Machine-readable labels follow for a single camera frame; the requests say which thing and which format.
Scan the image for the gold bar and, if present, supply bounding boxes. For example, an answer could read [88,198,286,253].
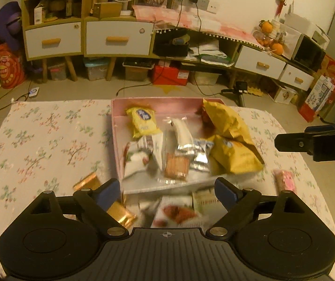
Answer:
[73,173,137,228]

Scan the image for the pink nougat bar packet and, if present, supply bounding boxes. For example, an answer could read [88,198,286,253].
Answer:
[273,169,297,193]

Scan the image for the white nut snack packet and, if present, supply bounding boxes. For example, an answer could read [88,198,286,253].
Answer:
[151,195,209,229]

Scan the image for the white pecan snack packet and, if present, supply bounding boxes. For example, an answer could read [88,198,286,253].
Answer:
[124,133,164,178]

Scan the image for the clear white wafer packet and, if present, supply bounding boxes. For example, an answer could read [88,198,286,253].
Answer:
[167,117,214,173]

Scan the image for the yellow snack bag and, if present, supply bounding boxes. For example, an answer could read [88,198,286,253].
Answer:
[208,135,264,174]
[203,100,253,145]

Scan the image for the small yellow blue packet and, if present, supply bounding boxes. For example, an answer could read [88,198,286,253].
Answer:
[126,107,161,138]

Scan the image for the floral tablecloth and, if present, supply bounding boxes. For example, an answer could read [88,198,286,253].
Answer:
[0,100,335,271]

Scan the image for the pink silver cardboard box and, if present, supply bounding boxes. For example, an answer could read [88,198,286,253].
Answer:
[110,96,262,196]

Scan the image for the white drawer cabinet right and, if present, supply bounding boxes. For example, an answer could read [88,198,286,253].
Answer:
[234,45,314,91]

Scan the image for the white drawer cabinet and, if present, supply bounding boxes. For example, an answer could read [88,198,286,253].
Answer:
[21,0,153,61]
[234,45,314,91]

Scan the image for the oranges on stand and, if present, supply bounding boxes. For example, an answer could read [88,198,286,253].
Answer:
[253,20,286,56]

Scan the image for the red storage box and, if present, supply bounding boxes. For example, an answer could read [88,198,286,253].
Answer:
[151,65,190,86]

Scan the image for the orange cartoon bag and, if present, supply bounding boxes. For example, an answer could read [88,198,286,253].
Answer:
[0,43,26,89]

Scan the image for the white drawer cabinet left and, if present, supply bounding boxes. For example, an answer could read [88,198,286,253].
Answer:
[21,0,153,61]

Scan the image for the purple hat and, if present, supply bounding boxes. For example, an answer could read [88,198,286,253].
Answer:
[0,1,22,51]

